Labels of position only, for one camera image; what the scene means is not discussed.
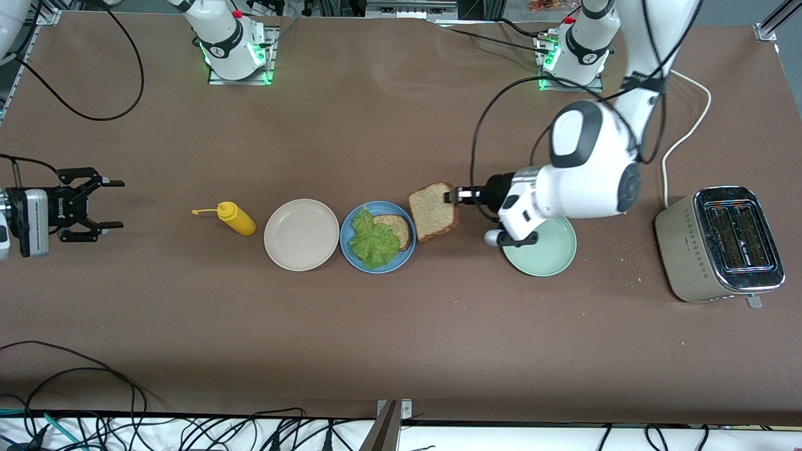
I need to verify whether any brown bread slice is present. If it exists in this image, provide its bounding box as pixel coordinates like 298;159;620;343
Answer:
373;214;412;251
408;181;460;244

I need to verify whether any green lettuce leaf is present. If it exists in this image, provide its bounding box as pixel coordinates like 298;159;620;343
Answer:
348;205;402;271

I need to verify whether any yellow squeeze bottle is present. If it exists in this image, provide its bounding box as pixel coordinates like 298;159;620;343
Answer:
192;201;257;237

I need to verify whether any pale green round plate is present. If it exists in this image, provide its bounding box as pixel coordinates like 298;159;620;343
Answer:
501;216;577;277

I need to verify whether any blue round plate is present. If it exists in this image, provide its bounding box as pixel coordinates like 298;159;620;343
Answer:
340;201;417;274

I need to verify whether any beige round plate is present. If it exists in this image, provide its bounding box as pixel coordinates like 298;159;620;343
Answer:
263;199;340;272

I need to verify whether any beige chrome toaster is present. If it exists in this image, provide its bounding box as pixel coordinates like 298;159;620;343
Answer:
655;185;786;309

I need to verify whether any black looping cable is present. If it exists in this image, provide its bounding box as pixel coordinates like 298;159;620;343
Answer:
14;0;145;122

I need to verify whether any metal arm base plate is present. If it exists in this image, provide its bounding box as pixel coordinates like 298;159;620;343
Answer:
208;26;276;86
538;31;605;93

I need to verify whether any black floor loop cable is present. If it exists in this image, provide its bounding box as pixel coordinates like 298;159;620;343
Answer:
0;341;148;451

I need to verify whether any black base cable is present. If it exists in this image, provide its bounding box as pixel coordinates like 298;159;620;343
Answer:
448;18;552;54

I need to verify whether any aluminium frame profile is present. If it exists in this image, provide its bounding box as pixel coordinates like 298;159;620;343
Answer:
28;0;60;27
755;0;791;42

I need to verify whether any teal cable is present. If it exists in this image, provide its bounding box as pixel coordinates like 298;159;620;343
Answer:
0;408;88;451

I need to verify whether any white toaster power cable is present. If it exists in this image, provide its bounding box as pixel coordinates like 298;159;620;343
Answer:
662;70;712;209

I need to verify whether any metal table bracket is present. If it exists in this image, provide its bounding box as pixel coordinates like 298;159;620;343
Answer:
360;399;414;451

